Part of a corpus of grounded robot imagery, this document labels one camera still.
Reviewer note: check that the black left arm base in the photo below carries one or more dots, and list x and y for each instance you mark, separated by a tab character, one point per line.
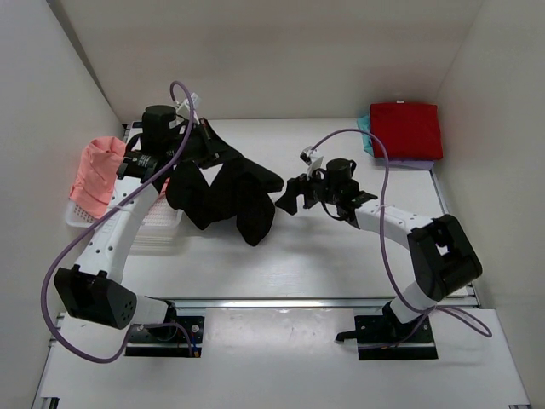
185	340

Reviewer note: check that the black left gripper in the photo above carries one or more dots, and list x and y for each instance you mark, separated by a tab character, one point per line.
209	142

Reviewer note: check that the pink t-shirt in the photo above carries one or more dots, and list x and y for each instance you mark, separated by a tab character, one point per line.
96	175

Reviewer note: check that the aluminium table rail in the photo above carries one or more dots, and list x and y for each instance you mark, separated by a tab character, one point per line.
280	303

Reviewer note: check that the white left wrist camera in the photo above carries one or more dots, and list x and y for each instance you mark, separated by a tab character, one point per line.
188	107

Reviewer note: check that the white plastic basket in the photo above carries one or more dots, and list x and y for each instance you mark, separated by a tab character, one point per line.
156	234

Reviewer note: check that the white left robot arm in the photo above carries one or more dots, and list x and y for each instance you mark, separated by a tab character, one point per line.
92	288

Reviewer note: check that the teal folded t-shirt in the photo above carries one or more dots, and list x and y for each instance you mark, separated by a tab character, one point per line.
363	124

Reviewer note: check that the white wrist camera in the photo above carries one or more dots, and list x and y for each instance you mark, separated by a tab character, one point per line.
313	159
188	107

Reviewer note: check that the red folded t-shirt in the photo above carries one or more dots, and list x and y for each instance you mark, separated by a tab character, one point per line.
408	130

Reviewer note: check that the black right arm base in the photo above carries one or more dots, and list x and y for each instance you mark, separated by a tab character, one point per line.
381	337

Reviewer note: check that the black t-shirt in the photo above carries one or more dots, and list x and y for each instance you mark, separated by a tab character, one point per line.
227	186

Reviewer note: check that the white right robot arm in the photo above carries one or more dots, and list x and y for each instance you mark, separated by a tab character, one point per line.
442	257

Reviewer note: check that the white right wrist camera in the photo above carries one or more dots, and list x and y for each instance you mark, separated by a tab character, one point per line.
313	159

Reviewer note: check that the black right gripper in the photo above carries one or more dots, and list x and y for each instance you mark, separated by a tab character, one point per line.
306	192

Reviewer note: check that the lavender folded t-shirt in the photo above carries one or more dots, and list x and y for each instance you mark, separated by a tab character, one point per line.
411	164

